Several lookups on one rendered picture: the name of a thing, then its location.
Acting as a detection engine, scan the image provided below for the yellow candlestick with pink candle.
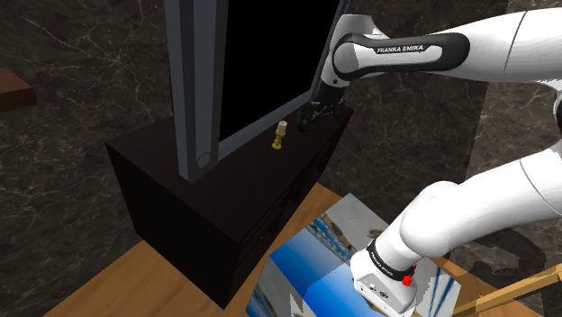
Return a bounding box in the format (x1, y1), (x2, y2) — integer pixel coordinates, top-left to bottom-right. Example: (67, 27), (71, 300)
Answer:
(271, 120), (289, 150)

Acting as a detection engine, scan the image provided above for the grey framed black television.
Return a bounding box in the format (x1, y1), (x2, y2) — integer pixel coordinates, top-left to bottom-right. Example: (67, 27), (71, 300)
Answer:
(164, 0), (352, 184)

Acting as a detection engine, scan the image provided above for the dark brown cabinet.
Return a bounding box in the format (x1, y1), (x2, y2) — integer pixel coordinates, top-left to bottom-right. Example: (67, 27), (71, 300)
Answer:
(104, 103), (355, 311)

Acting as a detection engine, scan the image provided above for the blue patterned robot stand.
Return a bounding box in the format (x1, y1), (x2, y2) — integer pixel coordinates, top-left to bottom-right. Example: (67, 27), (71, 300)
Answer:
(245, 193), (463, 317)

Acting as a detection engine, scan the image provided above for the light wooden beam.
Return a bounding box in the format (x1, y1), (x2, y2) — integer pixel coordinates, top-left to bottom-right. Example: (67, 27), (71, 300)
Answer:
(451, 263), (562, 317)

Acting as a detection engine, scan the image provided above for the brown wooden shelf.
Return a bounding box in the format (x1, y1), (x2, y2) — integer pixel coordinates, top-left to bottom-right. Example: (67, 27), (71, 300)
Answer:
(0, 67), (39, 112)

